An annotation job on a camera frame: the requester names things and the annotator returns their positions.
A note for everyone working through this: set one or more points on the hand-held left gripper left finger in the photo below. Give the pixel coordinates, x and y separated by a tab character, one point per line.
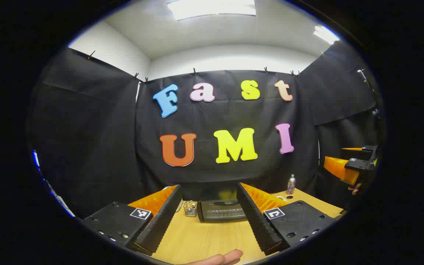
164	217

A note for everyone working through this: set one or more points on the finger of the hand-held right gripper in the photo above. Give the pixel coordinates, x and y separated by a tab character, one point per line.
369	148
361	165

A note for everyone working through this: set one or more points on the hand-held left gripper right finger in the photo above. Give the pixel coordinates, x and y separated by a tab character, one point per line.
258	221

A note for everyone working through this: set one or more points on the black electric oven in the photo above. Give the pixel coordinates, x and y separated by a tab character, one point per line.
219	211

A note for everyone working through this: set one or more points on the silver printed bottle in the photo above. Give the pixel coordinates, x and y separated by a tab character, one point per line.
291	184

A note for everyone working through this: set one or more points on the small ceiling light panel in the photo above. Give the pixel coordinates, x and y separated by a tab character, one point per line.
325	34

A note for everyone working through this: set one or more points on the large ceiling light panel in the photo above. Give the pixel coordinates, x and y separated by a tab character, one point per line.
212	8

